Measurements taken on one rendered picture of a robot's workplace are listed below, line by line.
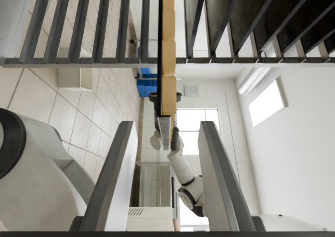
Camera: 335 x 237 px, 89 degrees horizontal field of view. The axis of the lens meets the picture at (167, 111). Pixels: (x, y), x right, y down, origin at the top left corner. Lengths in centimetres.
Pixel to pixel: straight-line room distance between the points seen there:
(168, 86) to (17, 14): 90
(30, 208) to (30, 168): 7
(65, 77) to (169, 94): 128
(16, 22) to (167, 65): 86
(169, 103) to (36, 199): 28
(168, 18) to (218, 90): 540
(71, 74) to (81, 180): 107
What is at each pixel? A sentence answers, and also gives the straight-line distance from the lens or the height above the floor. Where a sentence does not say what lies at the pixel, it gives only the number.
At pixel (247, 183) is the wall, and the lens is 509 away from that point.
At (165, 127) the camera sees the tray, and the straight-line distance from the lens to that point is 23.
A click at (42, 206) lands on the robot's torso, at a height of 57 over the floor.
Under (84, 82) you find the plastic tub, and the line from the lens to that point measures 161.
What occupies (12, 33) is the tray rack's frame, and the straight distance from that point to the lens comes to 100.
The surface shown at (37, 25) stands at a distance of 97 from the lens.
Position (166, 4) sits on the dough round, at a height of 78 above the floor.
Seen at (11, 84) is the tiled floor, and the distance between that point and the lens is 117.
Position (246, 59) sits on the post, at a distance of 77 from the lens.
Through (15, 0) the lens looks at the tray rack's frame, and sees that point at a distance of 106.
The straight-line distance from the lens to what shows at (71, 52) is 80.
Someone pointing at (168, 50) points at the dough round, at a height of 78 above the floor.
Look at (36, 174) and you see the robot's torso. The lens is 39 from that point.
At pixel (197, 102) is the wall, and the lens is 528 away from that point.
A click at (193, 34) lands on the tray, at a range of 60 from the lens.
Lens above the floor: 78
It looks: level
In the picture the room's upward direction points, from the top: 90 degrees clockwise
